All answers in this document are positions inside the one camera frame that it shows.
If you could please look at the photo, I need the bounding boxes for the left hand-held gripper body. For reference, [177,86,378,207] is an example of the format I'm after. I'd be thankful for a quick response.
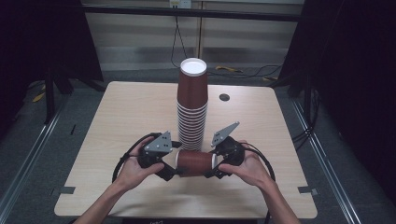
[137,131,175,169]

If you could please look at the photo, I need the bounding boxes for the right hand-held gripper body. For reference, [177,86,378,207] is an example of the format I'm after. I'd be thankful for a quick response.
[210,120,246,167]

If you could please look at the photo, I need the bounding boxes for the single brown paper cup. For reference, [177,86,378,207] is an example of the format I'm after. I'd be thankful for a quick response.
[175,149,219,178]

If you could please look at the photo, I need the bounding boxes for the stack of brown paper cups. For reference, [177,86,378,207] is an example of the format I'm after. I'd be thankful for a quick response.
[176,57,208,152]

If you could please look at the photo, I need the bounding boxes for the person's right hand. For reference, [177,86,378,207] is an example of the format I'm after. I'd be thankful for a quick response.
[218,140,275,189]

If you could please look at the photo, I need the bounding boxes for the person's left hand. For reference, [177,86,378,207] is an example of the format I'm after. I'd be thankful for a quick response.
[114,136,165,191]

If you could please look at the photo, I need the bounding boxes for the black metal stand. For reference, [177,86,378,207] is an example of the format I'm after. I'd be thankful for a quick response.
[43,66,106,125]

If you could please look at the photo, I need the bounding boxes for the yellow floor tape piece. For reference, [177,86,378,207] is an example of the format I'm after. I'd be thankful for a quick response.
[32,84,47,104]

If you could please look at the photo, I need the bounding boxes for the black horizontal bar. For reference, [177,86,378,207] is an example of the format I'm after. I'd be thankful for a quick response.
[81,4,302,22]

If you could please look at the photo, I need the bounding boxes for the black curtain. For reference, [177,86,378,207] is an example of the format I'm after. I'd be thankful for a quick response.
[0,0,105,138]
[278,0,396,203]

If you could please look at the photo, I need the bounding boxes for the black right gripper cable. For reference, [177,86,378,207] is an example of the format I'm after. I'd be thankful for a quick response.
[242,143,277,224]

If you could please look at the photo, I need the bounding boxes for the black cable bundle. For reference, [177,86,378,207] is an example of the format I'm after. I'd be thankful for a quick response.
[292,90,321,150]

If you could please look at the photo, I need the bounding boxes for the black floor cables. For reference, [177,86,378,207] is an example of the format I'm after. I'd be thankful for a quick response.
[208,63,284,82]

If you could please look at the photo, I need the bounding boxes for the metal floor rail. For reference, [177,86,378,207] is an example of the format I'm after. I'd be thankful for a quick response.
[290,99,362,224]
[0,106,64,216]

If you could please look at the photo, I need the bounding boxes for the black hanging cable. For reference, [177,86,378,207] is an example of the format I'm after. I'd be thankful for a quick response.
[170,15,188,69]

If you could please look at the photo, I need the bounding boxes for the white wall power outlet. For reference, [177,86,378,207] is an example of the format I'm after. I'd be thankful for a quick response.
[168,0,192,9]

